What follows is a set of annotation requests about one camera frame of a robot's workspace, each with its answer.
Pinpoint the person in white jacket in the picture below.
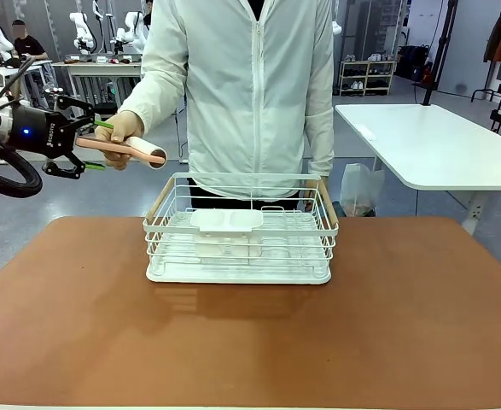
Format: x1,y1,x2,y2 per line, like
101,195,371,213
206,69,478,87
119,0,335,213

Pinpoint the seated person in black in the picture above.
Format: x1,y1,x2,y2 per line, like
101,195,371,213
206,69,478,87
9,18,50,64

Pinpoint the translucent plastic bag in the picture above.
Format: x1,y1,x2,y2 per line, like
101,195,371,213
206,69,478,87
339,162,386,218

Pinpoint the white plastic cutlery holder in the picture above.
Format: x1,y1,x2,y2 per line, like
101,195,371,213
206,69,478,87
189,208,265,258

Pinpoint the person's left forearm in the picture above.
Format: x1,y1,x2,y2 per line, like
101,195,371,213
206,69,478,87
302,106,335,177

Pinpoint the wooden shoe rack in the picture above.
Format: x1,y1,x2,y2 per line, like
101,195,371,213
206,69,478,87
338,59,399,97

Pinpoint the pink lint roller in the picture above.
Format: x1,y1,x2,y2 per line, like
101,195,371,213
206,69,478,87
74,135,168,170

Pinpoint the black pole stand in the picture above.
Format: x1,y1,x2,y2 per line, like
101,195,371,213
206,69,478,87
411,0,461,107

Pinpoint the white wire dish rack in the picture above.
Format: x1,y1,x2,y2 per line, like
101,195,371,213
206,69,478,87
143,172,341,274

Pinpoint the white side table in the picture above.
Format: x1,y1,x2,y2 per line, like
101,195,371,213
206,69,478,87
334,103,501,237

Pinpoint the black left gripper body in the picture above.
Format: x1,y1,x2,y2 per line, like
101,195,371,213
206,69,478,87
9,103,78,156

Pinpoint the white background work table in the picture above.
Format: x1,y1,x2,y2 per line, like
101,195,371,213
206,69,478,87
51,58,145,108

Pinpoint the white drain tray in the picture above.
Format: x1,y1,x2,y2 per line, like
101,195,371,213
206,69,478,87
145,255,333,286

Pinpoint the black corrugated cable hose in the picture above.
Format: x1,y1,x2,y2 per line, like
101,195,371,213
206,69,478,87
0,55,44,200

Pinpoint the person's right forearm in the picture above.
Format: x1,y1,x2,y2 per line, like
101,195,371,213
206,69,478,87
119,70,188,134

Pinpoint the person's gloved left hand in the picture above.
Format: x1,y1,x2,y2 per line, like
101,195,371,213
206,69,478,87
306,158,330,183

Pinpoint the person's gloved right hand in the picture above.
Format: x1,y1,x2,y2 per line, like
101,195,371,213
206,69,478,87
93,110,147,172

